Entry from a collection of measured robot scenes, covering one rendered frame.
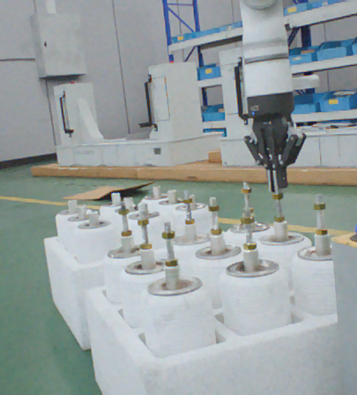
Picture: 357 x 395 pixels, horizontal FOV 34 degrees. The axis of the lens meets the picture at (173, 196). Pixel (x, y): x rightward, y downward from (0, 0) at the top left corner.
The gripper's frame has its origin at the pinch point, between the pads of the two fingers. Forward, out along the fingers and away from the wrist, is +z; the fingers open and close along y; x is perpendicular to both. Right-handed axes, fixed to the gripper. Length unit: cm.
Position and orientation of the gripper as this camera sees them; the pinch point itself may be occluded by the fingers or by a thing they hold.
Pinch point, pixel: (277, 180)
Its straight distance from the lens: 96.5
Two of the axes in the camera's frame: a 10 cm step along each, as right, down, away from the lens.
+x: 8.4, -1.8, 5.2
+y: 5.3, 0.7, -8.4
